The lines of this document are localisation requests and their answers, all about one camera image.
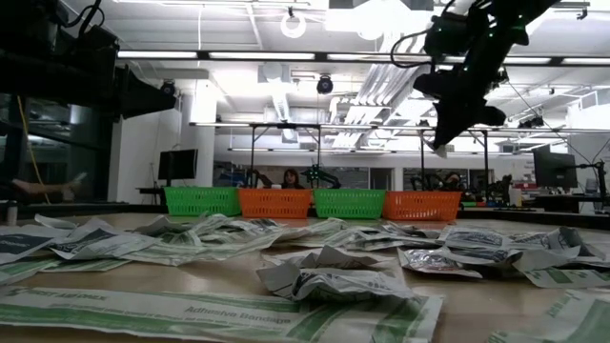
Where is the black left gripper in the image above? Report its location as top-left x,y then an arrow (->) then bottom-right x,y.
61,23 -> 178,120

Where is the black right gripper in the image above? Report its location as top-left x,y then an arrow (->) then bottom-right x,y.
413,56 -> 507,149

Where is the person's forearm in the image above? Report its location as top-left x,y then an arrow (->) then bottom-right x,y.
10,178 -> 66,195

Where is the person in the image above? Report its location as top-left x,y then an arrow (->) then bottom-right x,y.
442,171 -> 466,192
280,169 -> 306,191

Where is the black computer monitor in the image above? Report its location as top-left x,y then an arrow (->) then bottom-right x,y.
157,149 -> 199,188
532,150 -> 580,191

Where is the black ceiling spotlight cluster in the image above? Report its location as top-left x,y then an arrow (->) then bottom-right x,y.
518,115 -> 545,131

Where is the orange-red plastic basket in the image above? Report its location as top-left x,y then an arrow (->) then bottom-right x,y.
237,188 -> 314,220
382,191 -> 463,222

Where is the person's hand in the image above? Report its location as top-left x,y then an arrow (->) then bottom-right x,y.
59,171 -> 90,196

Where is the green plastic basket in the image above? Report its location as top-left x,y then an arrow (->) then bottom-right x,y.
313,189 -> 387,220
164,186 -> 242,218

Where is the long ceiling light strip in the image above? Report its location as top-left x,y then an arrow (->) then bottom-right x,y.
116,50 -> 610,67

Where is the pile of bandage packets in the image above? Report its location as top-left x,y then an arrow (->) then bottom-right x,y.
396,246 -> 488,281

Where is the white round ceiling lamp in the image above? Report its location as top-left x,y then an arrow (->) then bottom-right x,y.
279,10 -> 308,40

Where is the black background frame rig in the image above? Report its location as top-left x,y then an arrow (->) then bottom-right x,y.
247,122 -> 323,190
417,126 -> 491,192

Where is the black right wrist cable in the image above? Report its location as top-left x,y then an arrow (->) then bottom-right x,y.
390,28 -> 435,70

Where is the yellow hanging cable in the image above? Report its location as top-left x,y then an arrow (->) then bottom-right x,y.
16,94 -> 51,206

